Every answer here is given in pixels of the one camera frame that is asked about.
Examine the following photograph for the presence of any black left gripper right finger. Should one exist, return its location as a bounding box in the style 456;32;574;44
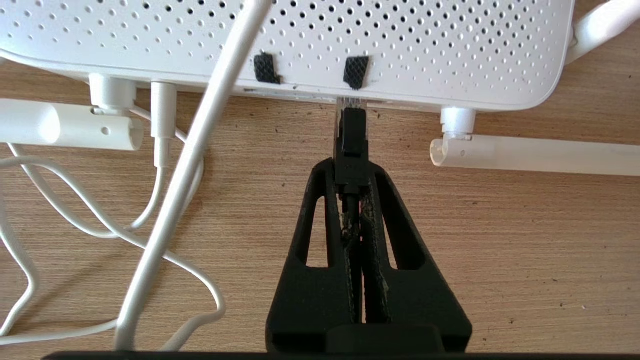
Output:
357;161;473;353

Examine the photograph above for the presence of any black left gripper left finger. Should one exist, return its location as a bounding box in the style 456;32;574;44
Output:
265;157;362;353

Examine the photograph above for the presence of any black ethernet cable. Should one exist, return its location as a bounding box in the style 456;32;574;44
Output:
332;97;372;247

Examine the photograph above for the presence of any white router with antennas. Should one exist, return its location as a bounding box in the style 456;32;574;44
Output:
0;0;640;177

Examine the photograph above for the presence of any white power adapter with cord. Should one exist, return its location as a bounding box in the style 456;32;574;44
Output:
0;0;274;353

